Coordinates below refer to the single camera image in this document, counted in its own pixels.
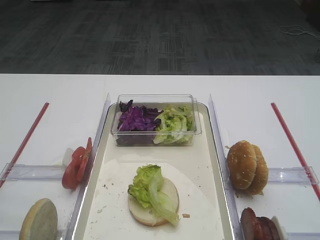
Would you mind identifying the sausage patty slice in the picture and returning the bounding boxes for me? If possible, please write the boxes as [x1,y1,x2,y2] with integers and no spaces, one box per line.
[240,207,263,240]

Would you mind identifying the shredded green lettuce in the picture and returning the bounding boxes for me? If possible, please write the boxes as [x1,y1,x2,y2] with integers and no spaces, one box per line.
[153,105,194,145]

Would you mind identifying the green lettuce leaf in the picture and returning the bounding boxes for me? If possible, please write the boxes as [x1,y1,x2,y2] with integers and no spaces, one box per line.
[127,164,180,227]

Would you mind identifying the rear tomato slice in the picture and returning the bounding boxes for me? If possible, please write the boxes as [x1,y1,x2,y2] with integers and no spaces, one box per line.
[76,137,93,182]

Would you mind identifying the tomato slice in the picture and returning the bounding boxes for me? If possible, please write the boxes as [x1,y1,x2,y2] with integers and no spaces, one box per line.
[62,146,85,190]
[76,137,93,182]

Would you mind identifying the front tomato slice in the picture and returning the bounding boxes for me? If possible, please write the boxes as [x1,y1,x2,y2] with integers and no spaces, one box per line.
[62,146,85,190]

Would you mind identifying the rear sausage patty slices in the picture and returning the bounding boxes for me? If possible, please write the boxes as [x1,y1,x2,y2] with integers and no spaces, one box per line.
[255,216,281,240]

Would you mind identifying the white stopper by patties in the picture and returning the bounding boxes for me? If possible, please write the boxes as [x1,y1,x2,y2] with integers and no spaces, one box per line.
[271,216,289,240]

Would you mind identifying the clear plastic salad container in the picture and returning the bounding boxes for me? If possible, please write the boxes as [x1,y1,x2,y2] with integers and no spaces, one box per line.
[110,94,202,146]

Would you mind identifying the shredded purple cabbage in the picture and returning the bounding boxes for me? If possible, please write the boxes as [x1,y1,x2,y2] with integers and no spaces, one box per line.
[116,99,162,146]

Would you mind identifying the front sesame bun top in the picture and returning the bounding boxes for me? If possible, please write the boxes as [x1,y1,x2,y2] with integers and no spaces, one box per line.
[227,140,257,190]

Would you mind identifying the sesame bun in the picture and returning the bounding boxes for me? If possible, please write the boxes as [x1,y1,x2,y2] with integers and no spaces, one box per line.
[245,144,269,195]
[227,140,257,190]

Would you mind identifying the bottom bun on tray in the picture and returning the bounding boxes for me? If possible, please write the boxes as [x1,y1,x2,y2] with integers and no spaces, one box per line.
[128,178,180,227]

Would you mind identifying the white stopper by tomatoes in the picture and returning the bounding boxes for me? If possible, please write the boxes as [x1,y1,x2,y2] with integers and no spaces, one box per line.
[62,148,74,168]

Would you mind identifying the metal serving tray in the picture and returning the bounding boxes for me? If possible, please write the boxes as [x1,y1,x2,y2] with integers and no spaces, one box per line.
[74,104,233,240]

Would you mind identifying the right red strip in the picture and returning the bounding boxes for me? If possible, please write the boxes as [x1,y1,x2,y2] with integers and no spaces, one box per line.
[270,102,320,199]

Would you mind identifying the red strip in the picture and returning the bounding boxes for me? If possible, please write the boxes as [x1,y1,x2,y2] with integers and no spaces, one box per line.
[270,102,320,199]
[0,102,50,187]

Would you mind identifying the rear sesame bun top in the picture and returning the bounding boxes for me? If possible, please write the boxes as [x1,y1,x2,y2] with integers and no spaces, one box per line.
[245,144,269,195]

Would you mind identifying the right long clear divider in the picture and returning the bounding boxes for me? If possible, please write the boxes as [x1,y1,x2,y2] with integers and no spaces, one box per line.
[208,94,244,240]

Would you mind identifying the long clear divider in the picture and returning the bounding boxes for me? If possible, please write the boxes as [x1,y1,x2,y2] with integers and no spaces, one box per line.
[208,94,244,240]
[59,93,111,240]

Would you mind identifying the left red strip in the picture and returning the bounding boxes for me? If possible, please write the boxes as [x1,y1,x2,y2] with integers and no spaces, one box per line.
[0,102,50,187]

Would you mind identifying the left long clear divider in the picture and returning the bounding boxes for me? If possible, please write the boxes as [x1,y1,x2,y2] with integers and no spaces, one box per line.
[59,93,111,240]

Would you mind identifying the left upper clear holder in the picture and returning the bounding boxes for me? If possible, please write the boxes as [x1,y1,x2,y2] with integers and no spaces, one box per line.
[0,163,65,181]

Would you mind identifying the bun half at left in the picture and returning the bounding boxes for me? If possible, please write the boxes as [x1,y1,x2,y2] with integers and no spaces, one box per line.
[19,198,58,240]

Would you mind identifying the white cable on floor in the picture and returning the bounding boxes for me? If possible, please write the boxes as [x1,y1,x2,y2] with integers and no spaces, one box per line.
[279,24,320,39]

